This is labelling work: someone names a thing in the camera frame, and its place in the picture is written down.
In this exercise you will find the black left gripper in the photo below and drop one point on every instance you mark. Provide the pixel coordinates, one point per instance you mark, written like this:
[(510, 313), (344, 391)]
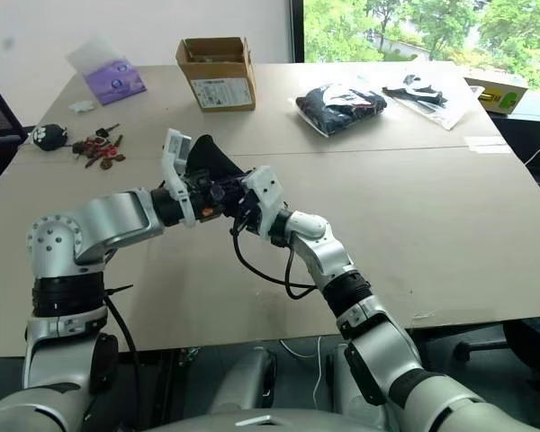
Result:
[(203, 204)]

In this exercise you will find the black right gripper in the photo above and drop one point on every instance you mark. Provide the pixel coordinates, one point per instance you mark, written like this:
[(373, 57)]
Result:
[(246, 209)]

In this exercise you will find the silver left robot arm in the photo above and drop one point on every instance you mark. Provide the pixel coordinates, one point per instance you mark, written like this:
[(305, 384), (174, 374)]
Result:
[(103, 216)]

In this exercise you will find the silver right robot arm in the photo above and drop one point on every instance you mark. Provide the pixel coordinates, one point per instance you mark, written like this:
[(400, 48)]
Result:
[(369, 333)]

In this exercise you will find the black white round pouch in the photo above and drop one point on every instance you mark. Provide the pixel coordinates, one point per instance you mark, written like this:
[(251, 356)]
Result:
[(47, 137)]

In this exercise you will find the open brown cardboard box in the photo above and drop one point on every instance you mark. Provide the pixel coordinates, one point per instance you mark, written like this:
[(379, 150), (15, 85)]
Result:
[(222, 72)]

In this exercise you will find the bunch of keys with red tags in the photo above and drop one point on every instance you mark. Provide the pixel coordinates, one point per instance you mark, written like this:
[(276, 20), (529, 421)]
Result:
[(101, 150)]

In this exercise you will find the black clothes in clear bag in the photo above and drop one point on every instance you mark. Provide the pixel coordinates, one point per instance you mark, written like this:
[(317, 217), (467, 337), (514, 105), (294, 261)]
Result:
[(342, 105)]

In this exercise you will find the purple tissue pack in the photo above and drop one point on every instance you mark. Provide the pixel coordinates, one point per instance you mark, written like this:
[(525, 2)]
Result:
[(117, 81)]

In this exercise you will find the flat clear bag with black item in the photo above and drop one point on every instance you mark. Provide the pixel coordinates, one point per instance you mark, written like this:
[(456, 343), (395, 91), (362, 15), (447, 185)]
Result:
[(420, 96)]

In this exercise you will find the silver robot torso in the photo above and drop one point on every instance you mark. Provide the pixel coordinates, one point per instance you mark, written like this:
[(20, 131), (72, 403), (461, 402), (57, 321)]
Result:
[(270, 418)]

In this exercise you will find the yellow and green carton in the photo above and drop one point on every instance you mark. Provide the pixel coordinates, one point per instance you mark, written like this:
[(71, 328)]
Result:
[(499, 92)]

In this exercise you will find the black chair base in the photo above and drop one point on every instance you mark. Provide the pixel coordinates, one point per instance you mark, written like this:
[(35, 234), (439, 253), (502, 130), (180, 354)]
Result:
[(486, 344)]

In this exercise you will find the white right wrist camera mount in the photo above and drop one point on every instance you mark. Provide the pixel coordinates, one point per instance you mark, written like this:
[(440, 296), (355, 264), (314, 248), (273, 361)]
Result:
[(265, 191)]

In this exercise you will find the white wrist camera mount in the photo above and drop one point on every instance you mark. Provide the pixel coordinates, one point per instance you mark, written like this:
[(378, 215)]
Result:
[(265, 191), (176, 155)]

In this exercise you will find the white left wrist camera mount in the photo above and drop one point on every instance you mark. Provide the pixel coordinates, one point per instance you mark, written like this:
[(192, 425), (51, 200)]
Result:
[(176, 155)]

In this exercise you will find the black window frame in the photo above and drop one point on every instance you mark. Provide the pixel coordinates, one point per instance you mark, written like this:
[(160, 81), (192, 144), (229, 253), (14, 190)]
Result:
[(297, 31)]

